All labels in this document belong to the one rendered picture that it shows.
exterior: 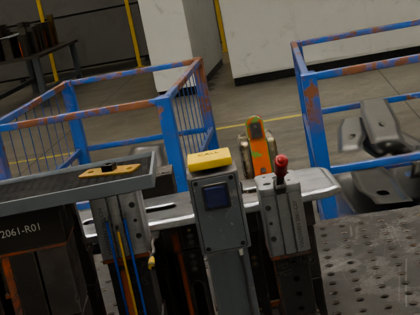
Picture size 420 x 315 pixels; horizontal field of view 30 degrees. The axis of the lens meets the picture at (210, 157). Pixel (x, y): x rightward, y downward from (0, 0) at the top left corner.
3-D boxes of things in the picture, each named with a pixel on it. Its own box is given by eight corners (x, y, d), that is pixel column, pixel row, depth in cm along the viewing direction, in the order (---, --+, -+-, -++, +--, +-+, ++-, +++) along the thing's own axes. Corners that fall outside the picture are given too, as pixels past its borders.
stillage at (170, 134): (99, 239, 460) (62, 80, 437) (233, 219, 448) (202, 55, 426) (34, 335, 344) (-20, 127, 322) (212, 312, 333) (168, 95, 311)
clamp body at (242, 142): (300, 278, 177) (274, 123, 169) (312, 305, 163) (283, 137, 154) (255, 287, 177) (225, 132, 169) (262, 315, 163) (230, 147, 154)
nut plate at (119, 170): (142, 165, 110) (140, 157, 110) (132, 173, 107) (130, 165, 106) (89, 170, 113) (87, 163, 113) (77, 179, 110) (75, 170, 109)
